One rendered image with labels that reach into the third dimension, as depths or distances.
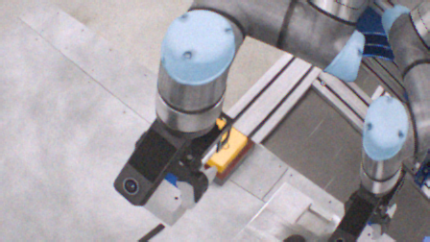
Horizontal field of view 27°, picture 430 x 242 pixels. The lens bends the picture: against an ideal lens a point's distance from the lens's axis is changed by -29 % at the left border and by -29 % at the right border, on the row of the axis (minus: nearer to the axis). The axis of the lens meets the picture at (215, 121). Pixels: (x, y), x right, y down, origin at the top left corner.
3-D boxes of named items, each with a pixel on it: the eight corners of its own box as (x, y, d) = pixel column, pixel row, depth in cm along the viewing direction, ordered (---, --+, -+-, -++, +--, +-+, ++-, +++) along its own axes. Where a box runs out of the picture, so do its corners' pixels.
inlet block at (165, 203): (197, 144, 164) (201, 124, 160) (227, 165, 163) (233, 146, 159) (142, 206, 159) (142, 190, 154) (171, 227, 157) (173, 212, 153)
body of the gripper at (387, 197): (404, 187, 149) (411, 155, 138) (377, 230, 146) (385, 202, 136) (375, 166, 152) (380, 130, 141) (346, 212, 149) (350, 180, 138)
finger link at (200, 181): (212, 201, 150) (205, 161, 143) (205, 208, 149) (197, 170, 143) (182, 184, 152) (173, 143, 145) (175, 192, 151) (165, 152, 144)
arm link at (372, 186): (387, 191, 132) (348, 165, 135) (384, 204, 136) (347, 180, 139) (410, 148, 134) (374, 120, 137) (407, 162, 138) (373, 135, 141)
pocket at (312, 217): (308, 209, 166) (313, 199, 163) (330, 224, 165) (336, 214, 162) (290, 230, 164) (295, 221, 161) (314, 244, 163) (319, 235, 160)
